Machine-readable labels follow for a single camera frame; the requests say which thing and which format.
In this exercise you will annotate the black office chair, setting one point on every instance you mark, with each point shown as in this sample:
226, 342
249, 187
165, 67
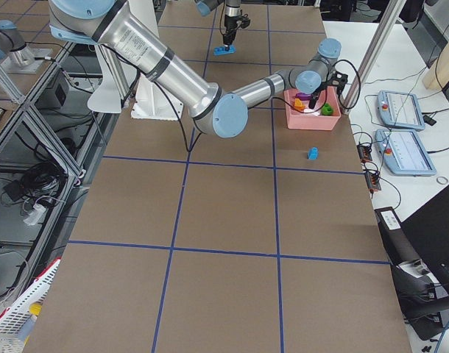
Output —
424, 303

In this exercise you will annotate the lower blue teach pendant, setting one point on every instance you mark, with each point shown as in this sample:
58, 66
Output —
403, 153

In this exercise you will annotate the blue teach pendant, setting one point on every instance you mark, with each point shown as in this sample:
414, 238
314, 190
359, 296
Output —
400, 110
403, 153

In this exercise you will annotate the green block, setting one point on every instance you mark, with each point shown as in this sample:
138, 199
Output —
327, 110

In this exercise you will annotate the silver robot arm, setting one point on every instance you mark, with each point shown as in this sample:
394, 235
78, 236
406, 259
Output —
229, 7
214, 111

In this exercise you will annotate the white plastic basket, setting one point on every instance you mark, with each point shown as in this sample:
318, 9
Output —
18, 320

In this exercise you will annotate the pink plastic box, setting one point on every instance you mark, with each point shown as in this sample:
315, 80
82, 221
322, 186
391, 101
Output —
312, 119

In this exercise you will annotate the purple block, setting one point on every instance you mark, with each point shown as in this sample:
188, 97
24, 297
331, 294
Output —
303, 96

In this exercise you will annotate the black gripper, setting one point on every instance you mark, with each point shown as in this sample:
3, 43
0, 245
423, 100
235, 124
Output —
230, 23
314, 99

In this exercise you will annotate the orange block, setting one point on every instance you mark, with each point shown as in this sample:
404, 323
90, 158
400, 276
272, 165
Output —
298, 105

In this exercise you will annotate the upper blue teach pendant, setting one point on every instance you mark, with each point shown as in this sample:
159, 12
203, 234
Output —
400, 110

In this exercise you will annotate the aluminium frame post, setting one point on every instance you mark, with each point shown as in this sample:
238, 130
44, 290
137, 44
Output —
382, 32

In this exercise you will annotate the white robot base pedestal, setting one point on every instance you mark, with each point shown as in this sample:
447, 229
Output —
119, 87

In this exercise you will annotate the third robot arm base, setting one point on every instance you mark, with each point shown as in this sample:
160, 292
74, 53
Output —
16, 56

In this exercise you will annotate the small blue block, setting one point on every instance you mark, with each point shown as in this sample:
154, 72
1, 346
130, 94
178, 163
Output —
313, 153

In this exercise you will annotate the long blue studded block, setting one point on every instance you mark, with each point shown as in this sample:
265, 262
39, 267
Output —
224, 50

